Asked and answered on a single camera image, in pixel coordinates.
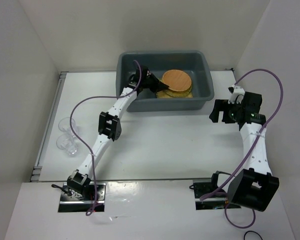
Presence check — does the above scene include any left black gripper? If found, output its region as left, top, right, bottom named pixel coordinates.
left=141, top=72, right=169, bottom=93

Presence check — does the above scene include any square bamboo mat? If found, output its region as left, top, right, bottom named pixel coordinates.
left=154, top=77, right=194, bottom=100

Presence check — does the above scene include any orange round woven coaster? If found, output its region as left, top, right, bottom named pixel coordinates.
left=162, top=69, right=192, bottom=92

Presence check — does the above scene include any clear plastic cup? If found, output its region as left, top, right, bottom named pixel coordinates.
left=58, top=117, right=79, bottom=138
left=56, top=133, right=78, bottom=156

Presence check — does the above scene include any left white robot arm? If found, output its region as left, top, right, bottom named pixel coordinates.
left=67, top=65, right=169, bottom=200

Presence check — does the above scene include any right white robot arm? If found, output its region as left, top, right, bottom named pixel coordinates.
left=209, top=92, right=280, bottom=212

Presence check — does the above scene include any grey plastic bin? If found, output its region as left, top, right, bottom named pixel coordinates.
left=115, top=50, right=215, bottom=112

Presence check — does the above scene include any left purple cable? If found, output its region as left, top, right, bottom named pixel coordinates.
left=69, top=59, right=144, bottom=216

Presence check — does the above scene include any purple cable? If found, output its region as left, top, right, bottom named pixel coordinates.
left=69, top=59, right=144, bottom=216
left=199, top=68, right=284, bottom=229

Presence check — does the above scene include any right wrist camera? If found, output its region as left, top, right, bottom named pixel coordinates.
left=228, top=85, right=245, bottom=104

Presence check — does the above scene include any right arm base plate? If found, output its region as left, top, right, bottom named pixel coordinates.
left=189, top=178, right=228, bottom=211

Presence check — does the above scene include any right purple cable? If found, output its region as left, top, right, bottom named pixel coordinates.
left=199, top=68, right=284, bottom=229

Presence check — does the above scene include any black cable loop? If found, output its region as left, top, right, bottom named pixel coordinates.
left=243, top=230, right=263, bottom=240

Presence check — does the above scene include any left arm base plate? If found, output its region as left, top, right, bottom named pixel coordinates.
left=58, top=182, right=107, bottom=213

